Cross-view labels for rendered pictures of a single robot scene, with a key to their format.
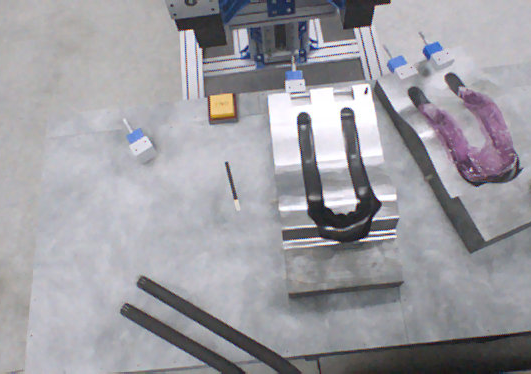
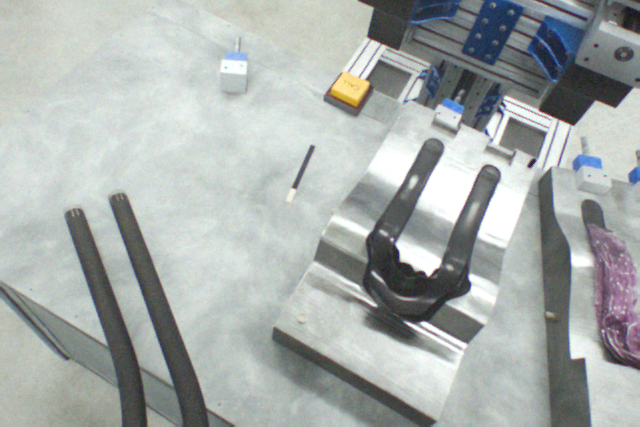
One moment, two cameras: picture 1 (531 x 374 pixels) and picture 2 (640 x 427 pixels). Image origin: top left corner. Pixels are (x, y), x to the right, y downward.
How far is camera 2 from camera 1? 0.37 m
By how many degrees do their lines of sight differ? 13
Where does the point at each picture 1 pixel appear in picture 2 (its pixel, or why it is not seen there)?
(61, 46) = (239, 4)
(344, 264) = (370, 341)
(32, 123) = not seen: hidden behind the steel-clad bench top
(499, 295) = not seen: outside the picture
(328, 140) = (448, 187)
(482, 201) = (618, 388)
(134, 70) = not seen: hidden behind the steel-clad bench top
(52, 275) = (32, 131)
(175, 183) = (241, 131)
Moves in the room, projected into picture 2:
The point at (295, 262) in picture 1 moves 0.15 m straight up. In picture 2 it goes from (310, 295) to (322, 250)
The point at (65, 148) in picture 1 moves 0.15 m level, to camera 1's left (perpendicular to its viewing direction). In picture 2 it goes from (157, 29) to (98, 4)
